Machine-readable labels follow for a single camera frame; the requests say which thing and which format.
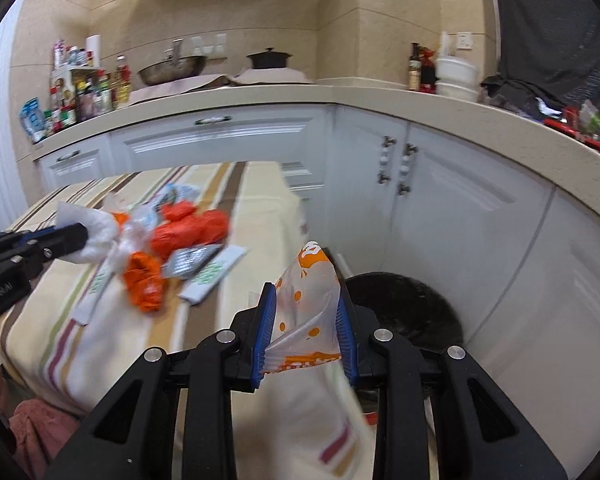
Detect white paper towel wad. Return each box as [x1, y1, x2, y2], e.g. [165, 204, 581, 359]
[55, 203, 120, 264]

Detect orange bag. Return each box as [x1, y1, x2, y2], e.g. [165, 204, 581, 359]
[122, 252, 164, 313]

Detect red plastic bag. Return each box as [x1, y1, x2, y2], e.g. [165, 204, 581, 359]
[150, 200, 230, 261]

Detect orange white clear wrapper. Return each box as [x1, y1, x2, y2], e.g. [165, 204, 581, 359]
[263, 240, 341, 374]

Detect black trash bin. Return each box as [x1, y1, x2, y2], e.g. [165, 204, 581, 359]
[346, 272, 465, 352]

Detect white green packet left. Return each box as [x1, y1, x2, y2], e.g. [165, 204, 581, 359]
[72, 259, 114, 326]

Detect white green packet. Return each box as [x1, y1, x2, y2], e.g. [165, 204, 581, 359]
[178, 245, 247, 306]
[72, 259, 114, 326]

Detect clear crumpled plastic bag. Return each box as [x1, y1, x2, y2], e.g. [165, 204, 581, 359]
[108, 205, 158, 274]

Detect blue white foil pouch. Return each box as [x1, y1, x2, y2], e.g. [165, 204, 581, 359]
[148, 183, 201, 216]

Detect blue snack bag on counter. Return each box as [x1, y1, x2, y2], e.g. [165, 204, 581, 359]
[19, 98, 46, 144]

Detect silver foil wrapper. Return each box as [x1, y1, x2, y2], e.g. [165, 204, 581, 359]
[161, 244, 222, 281]

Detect white green packet right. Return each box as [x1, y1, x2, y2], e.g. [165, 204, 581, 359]
[178, 245, 247, 306]

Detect white condiment rack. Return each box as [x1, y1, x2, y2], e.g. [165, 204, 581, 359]
[50, 64, 99, 131]

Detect striped tablecloth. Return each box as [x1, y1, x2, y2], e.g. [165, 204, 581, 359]
[0, 162, 374, 479]

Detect cooking oil bottle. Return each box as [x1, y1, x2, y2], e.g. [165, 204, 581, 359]
[114, 54, 132, 108]

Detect metal wok pan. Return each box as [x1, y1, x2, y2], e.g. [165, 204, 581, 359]
[138, 38, 207, 86]

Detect black lidded pot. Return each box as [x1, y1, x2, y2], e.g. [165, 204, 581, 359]
[248, 47, 291, 70]

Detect white stacked bowls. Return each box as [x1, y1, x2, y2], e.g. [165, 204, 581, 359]
[436, 55, 479, 102]

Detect dark sauce bottle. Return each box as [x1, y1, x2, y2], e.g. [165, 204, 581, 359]
[407, 42, 422, 92]

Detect drawer handle left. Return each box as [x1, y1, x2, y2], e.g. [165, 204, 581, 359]
[56, 150, 81, 162]

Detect drawer handle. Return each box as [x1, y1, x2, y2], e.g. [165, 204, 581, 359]
[56, 150, 81, 162]
[195, 115, 233, 126]

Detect drawer handle centre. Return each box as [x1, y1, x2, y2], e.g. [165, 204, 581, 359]
[195, 115, 233, 126]

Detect cabinet door handle right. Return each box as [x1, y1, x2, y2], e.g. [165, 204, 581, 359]
[396, 143, 418, 196]

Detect cabinet door handle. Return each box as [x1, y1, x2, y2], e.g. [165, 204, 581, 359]
[377, 136, 396, 185]
[396, 143, 418, 196]

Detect cabinet door handle left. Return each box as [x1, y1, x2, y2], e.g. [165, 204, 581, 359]
[377, 136, 396, 185]

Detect wall power socket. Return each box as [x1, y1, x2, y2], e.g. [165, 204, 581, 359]
[456, 32, 474, 51]

